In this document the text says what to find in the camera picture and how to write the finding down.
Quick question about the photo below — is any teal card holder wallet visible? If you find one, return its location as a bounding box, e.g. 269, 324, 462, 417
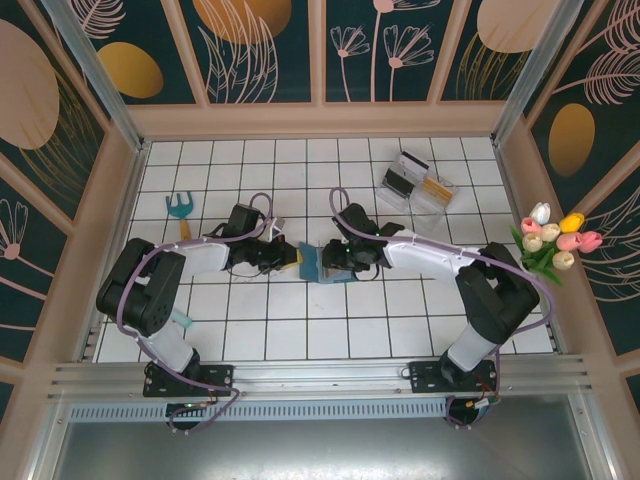
298, 241, 354, 287

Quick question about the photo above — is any white card with red mark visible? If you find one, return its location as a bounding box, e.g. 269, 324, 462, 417
398, 150, 430, 177

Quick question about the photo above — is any clear acrylic card stand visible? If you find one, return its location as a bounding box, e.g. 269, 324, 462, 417
377, 149, 461, 231

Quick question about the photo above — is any black card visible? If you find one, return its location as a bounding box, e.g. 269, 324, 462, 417
383, 168, 416, 197

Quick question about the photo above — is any grey metal sheet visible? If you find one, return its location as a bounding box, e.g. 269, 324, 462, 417
49, 419, 596, 480

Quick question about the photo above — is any tulip bouquet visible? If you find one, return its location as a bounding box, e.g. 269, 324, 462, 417
508, 201, 605, 287

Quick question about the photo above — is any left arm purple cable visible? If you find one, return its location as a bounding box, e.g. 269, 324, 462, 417
117, 192, 275, 435

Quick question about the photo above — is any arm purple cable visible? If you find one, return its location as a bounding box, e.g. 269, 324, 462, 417
117, 192, 275, 435
329, 187, 557, 430

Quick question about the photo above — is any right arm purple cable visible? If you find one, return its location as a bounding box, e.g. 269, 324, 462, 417
329, 187, 557, 430

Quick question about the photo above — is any teal garden fork wooden handle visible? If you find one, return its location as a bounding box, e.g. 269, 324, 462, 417
165, 192, 196, 241

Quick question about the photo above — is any aluminium rail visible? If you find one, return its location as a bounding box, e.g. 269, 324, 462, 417
47, 353, 594, 402

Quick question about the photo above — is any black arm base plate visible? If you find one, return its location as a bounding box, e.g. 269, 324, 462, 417
408, 358, 501, 396
143, 363, 236, 399

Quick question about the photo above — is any perforated grey cable duct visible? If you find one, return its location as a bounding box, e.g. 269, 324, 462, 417
68, 402, 451, 422

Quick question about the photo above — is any electronics board with wires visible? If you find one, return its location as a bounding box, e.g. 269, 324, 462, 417
447, 394, 501, 427
166, 401, 212, 421

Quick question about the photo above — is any aluminium frame post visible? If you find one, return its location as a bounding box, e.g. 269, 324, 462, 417
491, 0, 587, 147
40, 0, 151, 154

